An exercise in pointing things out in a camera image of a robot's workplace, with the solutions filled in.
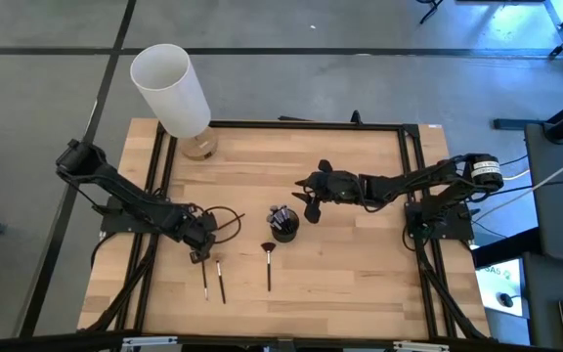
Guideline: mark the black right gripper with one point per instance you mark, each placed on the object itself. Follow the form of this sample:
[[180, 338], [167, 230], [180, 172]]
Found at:
[[335, 188]]

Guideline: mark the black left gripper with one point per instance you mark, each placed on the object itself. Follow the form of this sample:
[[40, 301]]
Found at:
[[202, 230]]

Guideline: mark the round head makeup brush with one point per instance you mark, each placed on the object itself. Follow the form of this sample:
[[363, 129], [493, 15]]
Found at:
[[272, 218]]

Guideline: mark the black mesh brush cup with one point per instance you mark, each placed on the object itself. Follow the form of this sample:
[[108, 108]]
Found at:
[[285, 237]]

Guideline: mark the fan makeup brush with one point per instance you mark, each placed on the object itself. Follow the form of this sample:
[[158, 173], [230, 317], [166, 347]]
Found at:
[[268, 269]]

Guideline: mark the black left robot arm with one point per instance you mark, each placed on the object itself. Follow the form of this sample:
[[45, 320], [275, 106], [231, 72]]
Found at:
[[130, 198]]

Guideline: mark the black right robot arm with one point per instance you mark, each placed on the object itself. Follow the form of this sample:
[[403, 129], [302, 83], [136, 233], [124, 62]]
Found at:
[[408, 183]]

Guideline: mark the black clamp knob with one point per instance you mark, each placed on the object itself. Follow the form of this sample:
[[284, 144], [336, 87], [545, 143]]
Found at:
[[356, 117]]

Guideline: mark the white shade table lamp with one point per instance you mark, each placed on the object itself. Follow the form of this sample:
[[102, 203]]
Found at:
[[174, 93]]

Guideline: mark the white label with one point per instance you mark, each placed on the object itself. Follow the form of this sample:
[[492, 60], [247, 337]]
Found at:
[[435, 126]]

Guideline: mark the black floor bar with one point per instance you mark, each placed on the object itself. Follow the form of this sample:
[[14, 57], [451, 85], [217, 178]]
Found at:
[[506, 247]]

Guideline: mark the white mouse pad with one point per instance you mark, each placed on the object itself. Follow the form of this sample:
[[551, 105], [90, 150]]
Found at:
[[491, 293]]

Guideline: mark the black chair leg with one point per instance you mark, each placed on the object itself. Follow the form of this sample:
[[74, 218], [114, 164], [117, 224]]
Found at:
[[430, 11]]

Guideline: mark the black computer mouse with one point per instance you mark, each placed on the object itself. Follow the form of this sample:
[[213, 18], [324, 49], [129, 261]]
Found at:
[[506, 299]]

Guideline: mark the dark desk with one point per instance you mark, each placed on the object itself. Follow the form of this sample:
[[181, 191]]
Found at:
[[545, 293]]

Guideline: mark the black aluminium table frame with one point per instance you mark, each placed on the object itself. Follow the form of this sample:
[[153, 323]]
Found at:
[[311, 125]]

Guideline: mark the black flat bracket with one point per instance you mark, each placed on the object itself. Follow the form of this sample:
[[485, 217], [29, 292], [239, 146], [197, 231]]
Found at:
[[291, 118]]

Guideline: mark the silver aluminium bracket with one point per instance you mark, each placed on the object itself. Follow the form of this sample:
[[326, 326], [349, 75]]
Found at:
[[149, 341], [420, 347]]

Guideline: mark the black front rail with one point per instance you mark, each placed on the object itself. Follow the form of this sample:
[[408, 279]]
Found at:
[[262, 342]]

